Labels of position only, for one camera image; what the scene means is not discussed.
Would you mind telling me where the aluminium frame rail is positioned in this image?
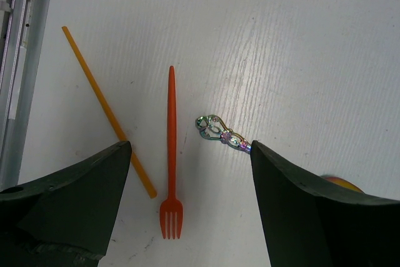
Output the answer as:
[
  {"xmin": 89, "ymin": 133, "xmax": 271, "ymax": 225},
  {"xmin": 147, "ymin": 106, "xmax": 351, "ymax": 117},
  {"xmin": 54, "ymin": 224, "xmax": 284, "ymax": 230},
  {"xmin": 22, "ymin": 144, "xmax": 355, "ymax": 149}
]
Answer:
[{"xmin": 1, "ymin": 0, "xmax": 50, "ymax": 190}]

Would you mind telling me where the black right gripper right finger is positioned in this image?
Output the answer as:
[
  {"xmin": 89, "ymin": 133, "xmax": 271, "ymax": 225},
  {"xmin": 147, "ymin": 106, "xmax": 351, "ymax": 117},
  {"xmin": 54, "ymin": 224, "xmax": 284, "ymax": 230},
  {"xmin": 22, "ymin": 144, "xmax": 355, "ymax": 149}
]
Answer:
[{"xmin": 251, "ymin": 141, "xmax": 399, "ymax": 266}]

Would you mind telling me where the red-orange plastic fork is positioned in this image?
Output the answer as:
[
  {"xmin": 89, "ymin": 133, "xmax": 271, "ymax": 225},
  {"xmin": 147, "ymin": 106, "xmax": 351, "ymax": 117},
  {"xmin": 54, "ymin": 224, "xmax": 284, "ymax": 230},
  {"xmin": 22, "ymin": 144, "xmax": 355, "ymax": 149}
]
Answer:
[{"xmin": 159, "ymin": 66, "xmax": 183, "ymax": 239}]

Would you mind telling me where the gold spoon ornate handle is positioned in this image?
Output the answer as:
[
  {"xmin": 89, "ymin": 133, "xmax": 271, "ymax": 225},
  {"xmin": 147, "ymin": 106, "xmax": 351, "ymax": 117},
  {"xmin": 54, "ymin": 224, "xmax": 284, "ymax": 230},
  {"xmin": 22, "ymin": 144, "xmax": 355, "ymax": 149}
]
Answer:
[{"xmin": 196, "ymin": 114, "xmax": 365, "ymax": 194}]

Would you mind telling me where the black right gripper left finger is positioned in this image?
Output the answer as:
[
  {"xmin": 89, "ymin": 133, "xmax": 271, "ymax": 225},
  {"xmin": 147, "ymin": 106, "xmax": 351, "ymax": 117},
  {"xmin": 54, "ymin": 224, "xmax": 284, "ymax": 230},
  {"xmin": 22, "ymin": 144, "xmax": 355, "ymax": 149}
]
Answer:
[{"xmin": 1, "ymin": 141, "xmax": 131, "ymax": 266}]

